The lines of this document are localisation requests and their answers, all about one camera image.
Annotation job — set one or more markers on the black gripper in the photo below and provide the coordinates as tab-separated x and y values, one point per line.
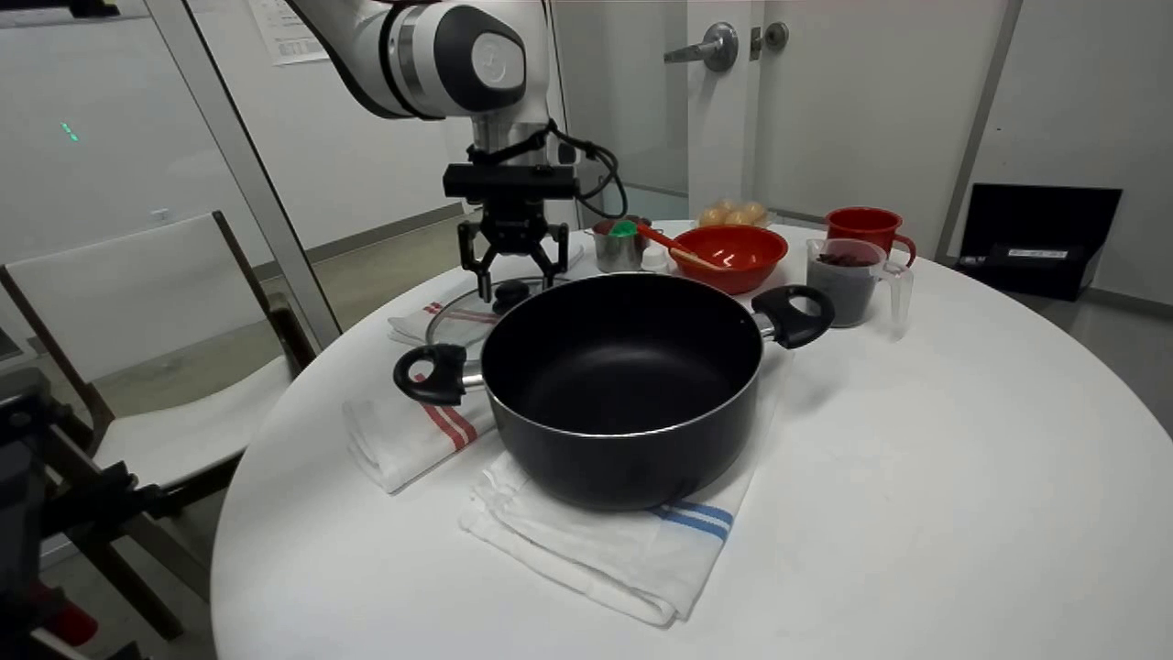
512	220

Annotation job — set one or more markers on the glass lid with black knob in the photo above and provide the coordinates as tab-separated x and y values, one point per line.
464	323

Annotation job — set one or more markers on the black cooking pot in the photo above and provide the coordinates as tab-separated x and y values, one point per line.
625	366

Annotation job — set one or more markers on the orange plastic spoon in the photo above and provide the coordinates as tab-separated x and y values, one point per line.
659	238

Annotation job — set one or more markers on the yellow round food item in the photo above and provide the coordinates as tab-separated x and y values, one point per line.
747	212
714	212

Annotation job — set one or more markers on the white towel with red stripes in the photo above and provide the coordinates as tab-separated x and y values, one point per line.
396	446

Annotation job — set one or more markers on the red plastic bowl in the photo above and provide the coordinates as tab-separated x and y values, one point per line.
745	262

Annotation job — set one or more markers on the white towel with blue stripes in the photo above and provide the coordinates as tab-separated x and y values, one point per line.
597	553

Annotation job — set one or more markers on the white paper sheet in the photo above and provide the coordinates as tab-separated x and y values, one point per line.
275	31

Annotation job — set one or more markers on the grey cup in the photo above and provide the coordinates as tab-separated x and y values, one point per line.
843	292

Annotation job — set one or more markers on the silver deadbolt lock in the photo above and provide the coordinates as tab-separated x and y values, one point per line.
771	36

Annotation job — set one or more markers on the red mug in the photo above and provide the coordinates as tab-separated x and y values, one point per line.
861	223

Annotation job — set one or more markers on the white folding chair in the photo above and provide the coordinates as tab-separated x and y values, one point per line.
147	294

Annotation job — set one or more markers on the black tripod stand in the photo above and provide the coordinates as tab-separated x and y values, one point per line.
24	487

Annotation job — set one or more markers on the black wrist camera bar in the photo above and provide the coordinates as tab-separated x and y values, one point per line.
508	182

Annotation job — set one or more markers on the grey metal partition frame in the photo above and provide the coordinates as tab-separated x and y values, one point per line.
244	185

